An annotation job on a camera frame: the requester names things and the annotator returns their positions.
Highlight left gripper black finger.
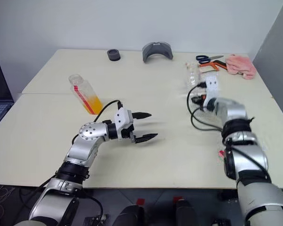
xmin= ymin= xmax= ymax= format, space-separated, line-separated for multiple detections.
xmin=132 ymin=112 xmax=153 ymax=120
xmin=133 ymin=133 xmax=159 ymax=145

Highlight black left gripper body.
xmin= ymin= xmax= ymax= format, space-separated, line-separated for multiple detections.
xmin=121 ymin=126 xmax=136 ymax=143

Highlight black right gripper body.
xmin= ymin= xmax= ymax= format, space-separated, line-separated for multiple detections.
xmin=195 ymin=93 xmax=207 ymax=106

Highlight clear wine glass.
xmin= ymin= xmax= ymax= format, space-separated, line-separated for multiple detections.
xmin=184 ymin=61 xmax=203 ymax=97

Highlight orange juice bottle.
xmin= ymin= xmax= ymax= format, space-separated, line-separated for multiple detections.
xmin=68 ymin=73 xmax=104 ymax=115

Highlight orange hacksaw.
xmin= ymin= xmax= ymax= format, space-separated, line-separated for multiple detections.
xmin=198 ymin=59 xmax=228 ymax=73

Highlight pink cloth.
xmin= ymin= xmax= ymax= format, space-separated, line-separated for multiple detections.
xmin=226 ymin=54 xmax=258 ymax=81

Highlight grey curved visor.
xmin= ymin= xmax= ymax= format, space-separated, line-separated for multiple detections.
xmin=141 ymin=41 xmax=175 ymax=64

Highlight black round tape roll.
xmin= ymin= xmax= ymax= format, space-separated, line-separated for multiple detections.
xmin=107 ymin=48 xmax=122 ymax=63

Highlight dark rounded shape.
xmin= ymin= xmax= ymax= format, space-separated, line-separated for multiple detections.
xmin=175 ymin=198 xmax=205 ymax=226
xmin=114 ymin=204 xmax=146 ymax=226

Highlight grey partition panel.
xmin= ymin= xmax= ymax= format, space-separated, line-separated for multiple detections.
xmin=252 ymin=0 xmax=283 ymax=129

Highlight small black mechanical part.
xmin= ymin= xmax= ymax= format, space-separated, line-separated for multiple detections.
xmin=83 ymin=213 xmax=109 ymax=226

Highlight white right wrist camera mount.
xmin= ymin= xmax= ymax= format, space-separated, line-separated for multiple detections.
xmin=202 ymin=73 xmax=221 ymax=110

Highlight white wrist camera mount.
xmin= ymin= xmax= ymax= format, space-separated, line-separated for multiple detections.
xmin=113 ymin=107 xmax=134 ymax=142
xmin=202 ymin=73 xmax=221 ymax=110

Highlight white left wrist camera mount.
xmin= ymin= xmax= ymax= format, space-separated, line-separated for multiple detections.
xmin=113 ymin=107 xmax=134 ymax=142

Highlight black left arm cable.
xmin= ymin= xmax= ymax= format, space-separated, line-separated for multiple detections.
xmin=37 ymin=99 xmax=124 ymax=222

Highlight blue handled scissors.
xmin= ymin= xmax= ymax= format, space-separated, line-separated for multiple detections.
xmin=195 ymin=55 xmax=225 ymax=65

